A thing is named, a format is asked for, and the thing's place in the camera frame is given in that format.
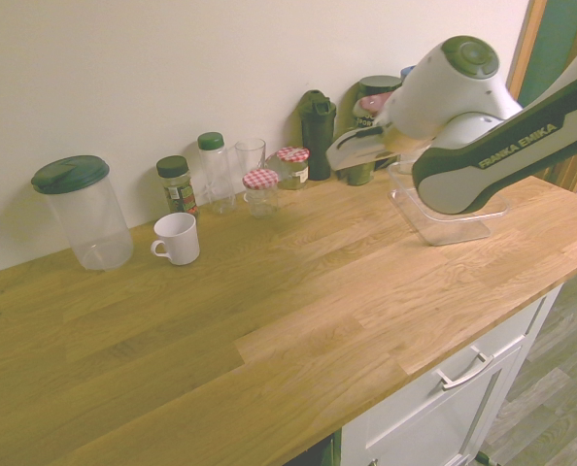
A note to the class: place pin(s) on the large clear green-lidded canister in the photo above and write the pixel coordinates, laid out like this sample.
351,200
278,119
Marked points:
94,218

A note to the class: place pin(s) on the green-filled jar red checkered lid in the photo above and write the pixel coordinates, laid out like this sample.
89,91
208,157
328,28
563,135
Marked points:
293,155

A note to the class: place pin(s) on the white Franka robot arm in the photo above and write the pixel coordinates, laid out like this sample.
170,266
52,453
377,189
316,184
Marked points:
463,189

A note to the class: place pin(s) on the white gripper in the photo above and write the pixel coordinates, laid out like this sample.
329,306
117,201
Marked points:
351,153

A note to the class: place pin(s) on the black Vega Sport tub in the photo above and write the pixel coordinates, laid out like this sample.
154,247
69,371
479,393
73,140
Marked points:
381,85

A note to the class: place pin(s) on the clear bottle with green cap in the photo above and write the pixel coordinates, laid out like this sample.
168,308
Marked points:
215,170

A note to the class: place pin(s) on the white kitchen cabinet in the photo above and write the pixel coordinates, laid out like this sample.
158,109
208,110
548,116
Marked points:
415,427

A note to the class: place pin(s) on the black shaker bottle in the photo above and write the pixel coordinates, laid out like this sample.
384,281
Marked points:
317,141

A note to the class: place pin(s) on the white ceramic mug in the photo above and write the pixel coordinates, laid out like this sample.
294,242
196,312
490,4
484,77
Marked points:
179,240

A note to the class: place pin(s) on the clear rectangular plastic container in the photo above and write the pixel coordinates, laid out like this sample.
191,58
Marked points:
444,233

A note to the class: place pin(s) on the clear pitcher with blue lid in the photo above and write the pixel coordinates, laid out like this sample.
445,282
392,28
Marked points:
406,73

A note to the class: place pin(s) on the wooden door frame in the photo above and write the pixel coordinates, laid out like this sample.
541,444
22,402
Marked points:
526,29

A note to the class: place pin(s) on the clear lidless glass jar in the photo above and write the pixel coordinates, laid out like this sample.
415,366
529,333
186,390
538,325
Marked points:
271,167

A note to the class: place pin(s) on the clear drinking glass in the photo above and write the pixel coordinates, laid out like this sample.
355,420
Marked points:
249,155

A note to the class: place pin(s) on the dark-lidded spice jar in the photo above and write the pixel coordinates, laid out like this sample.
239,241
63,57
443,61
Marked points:
174,184

